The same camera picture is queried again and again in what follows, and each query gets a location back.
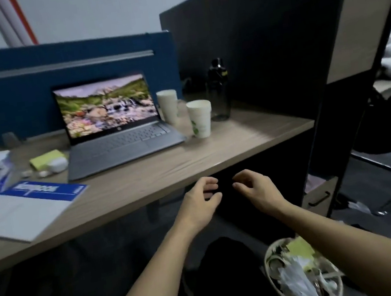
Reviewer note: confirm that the person's right hand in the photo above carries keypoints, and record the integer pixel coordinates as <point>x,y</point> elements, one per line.
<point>261,193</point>

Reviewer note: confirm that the person's left hand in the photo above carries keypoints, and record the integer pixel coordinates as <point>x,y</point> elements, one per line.
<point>195,208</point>

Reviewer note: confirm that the person's right thumb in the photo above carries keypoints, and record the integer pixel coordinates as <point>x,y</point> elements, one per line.
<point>240,187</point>

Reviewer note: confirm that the person's left thumb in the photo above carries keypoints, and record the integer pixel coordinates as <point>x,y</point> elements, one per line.
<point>215,200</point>

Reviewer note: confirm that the person's right forearm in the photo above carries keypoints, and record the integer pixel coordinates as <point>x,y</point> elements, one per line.
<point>357,250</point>

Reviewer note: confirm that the person's left forearm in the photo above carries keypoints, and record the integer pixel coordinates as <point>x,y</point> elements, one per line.
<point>154,287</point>

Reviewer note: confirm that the white paper cup green print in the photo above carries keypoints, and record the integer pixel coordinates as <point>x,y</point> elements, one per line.
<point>200,119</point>

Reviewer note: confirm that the beige desk drawer unit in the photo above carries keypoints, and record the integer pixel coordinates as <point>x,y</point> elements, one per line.
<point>320,197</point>

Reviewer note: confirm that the person's dark trouser leg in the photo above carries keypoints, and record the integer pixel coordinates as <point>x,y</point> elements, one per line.
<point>230,280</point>

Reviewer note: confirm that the yellow paper scrap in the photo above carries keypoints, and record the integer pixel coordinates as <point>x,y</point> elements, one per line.
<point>300,248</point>

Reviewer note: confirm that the dark transparent water bottle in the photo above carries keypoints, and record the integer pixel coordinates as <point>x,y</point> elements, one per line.
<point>219,91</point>

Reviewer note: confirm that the white wastebasket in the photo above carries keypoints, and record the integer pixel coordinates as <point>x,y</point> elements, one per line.
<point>274,284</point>

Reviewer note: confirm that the stack of white paper cups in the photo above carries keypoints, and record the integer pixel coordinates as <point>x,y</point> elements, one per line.
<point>168,106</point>

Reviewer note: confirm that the crumpled white plastic trash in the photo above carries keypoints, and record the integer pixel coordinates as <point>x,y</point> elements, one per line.
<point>296,283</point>

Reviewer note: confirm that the grey open laptop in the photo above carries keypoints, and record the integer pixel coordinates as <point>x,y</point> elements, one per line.
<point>112,129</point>

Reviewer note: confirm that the black tall divider panel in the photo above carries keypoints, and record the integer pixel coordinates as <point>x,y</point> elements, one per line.
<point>269,51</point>

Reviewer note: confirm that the black office chair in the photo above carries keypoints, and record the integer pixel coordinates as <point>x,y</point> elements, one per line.
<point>383,132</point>

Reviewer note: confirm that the white earbud case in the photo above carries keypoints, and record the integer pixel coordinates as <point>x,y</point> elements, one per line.
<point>58,164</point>

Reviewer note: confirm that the yellow sticky note pad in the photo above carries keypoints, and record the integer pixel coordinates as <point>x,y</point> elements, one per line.
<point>46,159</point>

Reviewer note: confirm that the white earbud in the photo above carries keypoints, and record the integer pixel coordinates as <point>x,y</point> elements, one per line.
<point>42,174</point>

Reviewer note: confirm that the blue and white folder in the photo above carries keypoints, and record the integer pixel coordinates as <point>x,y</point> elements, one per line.
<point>22,212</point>

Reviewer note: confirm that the blue desk partition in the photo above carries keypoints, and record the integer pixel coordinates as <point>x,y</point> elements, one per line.
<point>28,105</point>

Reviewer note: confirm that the white and orange pipes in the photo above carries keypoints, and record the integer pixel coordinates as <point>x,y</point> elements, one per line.
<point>11,21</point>

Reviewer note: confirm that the silver partition rail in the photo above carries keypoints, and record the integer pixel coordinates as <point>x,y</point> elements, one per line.
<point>67,65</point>

